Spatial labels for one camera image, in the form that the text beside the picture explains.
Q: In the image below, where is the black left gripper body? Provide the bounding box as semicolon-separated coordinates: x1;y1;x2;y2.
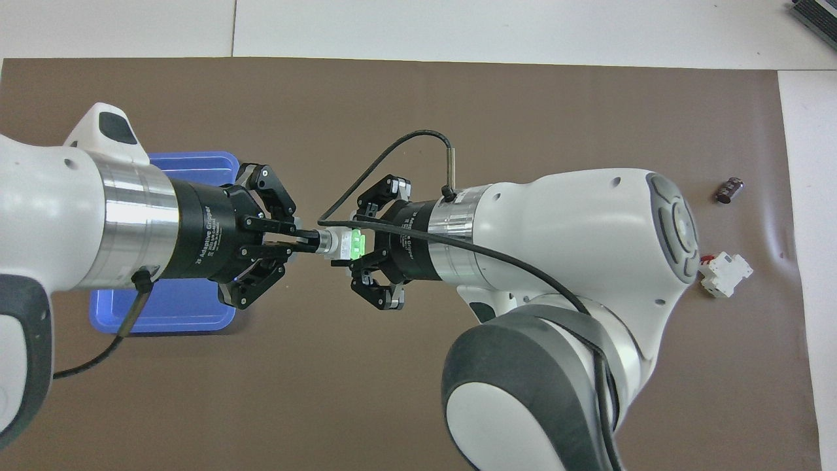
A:
171;181;264;283

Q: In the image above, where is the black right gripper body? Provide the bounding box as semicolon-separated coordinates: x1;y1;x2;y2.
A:
372;199;436;283

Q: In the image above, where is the white switch with green block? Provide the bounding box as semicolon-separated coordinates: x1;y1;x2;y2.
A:
318;226;371;263

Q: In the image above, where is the blue plastic tray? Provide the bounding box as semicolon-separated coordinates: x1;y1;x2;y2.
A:
88;151;241;336

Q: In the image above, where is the brown table mat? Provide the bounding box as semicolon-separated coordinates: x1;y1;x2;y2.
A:
0;57;825;471

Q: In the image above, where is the white circuit breaker red lever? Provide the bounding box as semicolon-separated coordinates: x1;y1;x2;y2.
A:
697;252;755;300

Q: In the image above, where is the small dark brown capacitor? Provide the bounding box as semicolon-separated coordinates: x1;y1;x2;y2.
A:
714;176;745;205

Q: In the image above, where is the dark grey ribbed device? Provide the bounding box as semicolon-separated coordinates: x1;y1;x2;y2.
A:
787;0;837;35

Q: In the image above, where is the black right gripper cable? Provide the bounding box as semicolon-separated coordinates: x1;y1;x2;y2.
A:
318;129;622;471

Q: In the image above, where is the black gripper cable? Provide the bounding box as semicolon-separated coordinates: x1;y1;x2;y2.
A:
318;129;622;471
52;267;155;381

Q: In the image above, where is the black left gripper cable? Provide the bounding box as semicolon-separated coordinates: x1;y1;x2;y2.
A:
52;267;155;381

